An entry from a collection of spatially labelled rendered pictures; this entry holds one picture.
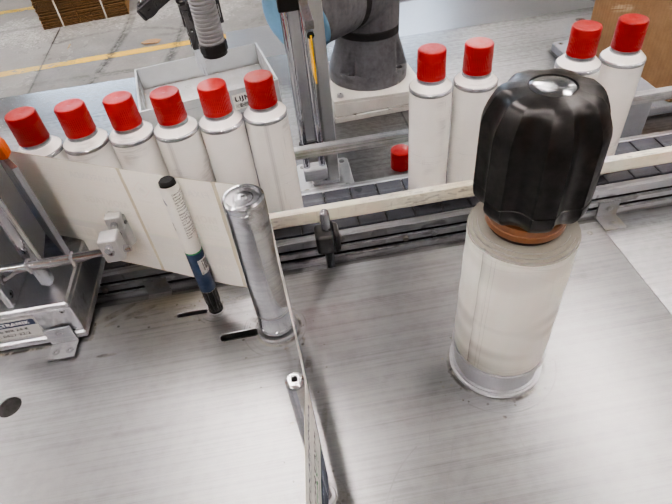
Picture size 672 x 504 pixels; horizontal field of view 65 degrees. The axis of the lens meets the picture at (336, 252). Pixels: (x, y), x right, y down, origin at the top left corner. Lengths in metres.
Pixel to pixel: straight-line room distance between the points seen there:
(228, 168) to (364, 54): 0.44
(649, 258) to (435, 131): 0.33
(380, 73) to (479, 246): 0.65
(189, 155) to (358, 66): 0.46
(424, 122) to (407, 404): 0.33
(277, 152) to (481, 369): 0.34
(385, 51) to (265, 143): 0.44
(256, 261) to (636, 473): 0.37
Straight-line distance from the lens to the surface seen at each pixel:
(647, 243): 0.81
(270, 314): 0.55
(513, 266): 0.40
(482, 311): 0.45
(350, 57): 1.02
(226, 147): 0.63
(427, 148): 0.68
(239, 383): 0.56
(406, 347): 0.57
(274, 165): 0.65
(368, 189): 0.76
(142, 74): 1.26
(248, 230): 0.46
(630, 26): 0.73
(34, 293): 0.66
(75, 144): 0.66
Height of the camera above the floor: 1.34
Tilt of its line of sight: 44 degrees down
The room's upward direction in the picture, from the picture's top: 7 degrees counter-clockwise
